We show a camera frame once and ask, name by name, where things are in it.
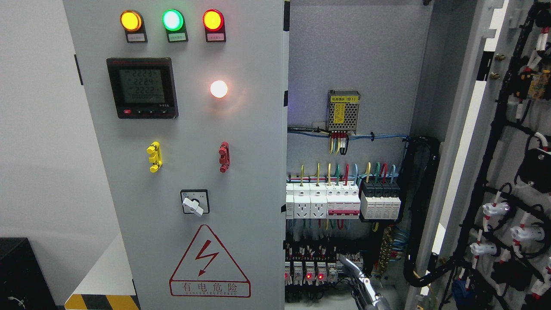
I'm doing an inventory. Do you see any grey robotic right hand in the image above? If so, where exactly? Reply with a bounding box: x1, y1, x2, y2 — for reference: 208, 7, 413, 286
339, 255, 391, 310

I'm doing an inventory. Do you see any grey cabinet door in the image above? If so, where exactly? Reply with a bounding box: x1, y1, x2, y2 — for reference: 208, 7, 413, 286
64, 0, 289, 310
404, 0, 550, 310

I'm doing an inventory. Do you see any red indicator light left door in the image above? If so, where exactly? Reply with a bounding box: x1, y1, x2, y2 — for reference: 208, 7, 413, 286
202, 9, 226, 42

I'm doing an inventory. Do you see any green indicator light left door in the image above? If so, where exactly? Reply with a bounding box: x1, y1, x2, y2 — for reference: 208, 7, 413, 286
162, 9, 188, 43

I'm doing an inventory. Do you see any yellow indicator light left door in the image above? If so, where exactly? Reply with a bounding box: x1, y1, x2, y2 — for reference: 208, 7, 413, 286
120, 10, 148, 43

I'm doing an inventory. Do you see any lower relay terminal row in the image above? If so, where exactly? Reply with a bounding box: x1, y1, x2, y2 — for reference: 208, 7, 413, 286
283, 238, 363, 286

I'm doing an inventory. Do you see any brass grounding bar right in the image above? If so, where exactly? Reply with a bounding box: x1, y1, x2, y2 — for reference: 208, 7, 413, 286
376, 225, 394, 276

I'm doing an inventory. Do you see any black surge protector block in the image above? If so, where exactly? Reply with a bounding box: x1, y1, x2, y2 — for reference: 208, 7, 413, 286
360, 179, 403, 223

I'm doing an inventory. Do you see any white socket breaker row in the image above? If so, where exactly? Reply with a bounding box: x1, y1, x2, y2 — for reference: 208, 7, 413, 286
286, 183, 360, 220

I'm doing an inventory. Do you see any red electric warning triangle sticker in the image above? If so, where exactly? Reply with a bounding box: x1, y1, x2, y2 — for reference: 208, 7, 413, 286
169, 224, 251, 298

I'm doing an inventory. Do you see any perforated metal power supply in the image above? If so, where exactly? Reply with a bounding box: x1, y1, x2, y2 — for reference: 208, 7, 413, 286
327, 90, 360, 131

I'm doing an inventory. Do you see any red terminal connector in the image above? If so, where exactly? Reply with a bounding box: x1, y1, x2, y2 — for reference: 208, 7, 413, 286
218, 141, 230, 173

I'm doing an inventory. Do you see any grey cabinet body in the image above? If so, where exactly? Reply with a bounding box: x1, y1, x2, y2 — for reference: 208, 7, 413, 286
284, 0, 487, 310

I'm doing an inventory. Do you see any yellow terminal connector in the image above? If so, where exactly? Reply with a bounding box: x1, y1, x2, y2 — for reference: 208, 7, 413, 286
146, 141, 163, 173

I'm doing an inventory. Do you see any white glowing indicator light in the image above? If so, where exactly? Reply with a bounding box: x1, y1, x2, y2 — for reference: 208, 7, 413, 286
209, 80, 229, 99

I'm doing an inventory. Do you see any black digital power meter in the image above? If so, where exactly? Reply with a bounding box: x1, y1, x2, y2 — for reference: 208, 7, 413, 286
106, 57, 179, 118

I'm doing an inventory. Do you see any black box at left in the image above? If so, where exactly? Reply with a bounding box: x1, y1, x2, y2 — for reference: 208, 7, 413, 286
0, 238, 57, 310

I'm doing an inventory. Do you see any black right cable harness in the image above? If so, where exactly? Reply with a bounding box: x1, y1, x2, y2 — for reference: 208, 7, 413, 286
398, 136, 463, 288

